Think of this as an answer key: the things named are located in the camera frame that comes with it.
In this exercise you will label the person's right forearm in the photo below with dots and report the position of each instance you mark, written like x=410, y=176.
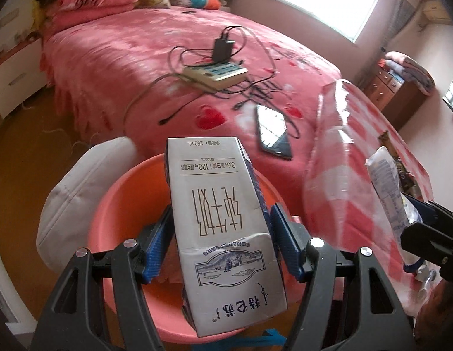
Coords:
x=438, y=307

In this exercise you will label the large white snack bag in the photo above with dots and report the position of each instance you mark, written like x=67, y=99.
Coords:
x=387, y=186

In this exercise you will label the black charger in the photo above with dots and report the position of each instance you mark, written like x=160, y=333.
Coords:
x=223, y=49

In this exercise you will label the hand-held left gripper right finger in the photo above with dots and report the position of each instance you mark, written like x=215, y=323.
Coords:
x=286, y=245

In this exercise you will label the brown wooden cabinet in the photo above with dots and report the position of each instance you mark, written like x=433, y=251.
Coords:
x=394, y=95

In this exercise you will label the pink plastic bucket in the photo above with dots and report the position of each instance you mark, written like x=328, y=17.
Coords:
x=131, y=197

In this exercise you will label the black smartphone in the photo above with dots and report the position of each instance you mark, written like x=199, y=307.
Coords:
x=274, y=131

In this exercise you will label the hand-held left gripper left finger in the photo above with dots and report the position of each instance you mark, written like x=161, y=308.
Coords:
x=157, y=245

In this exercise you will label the plain pink pillow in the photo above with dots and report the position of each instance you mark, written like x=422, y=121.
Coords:
x=91, y=16

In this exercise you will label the pink bed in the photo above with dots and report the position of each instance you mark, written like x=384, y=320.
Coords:
x=131, y=69

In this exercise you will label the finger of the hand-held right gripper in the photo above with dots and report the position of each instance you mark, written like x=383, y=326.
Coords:
x=429, y=210

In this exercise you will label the white nightstand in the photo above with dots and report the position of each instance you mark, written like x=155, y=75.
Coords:
x=14, y=80

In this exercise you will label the grey patterned curtain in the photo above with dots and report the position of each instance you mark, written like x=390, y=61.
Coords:
x=405, y=11

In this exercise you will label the brown snack wrapper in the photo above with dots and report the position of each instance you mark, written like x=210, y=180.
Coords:
x=409, y=175

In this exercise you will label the white milk carton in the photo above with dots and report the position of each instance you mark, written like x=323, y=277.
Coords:
x=219, y=208

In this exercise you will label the white power strip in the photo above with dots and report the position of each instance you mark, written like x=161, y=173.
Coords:
x=215, y=73

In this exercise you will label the folded blankets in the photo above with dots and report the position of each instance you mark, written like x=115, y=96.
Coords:
x=412, y=69

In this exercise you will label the white cushion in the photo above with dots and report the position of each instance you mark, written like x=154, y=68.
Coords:
x=76, y=197

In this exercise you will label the rolled patterned quilt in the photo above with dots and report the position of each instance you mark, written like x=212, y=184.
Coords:
x=204, y=0

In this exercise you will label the wall air conditioner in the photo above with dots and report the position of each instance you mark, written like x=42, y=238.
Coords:
x=436, y=11

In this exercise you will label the bright window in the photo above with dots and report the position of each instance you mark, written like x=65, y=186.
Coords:
x=328, y=0

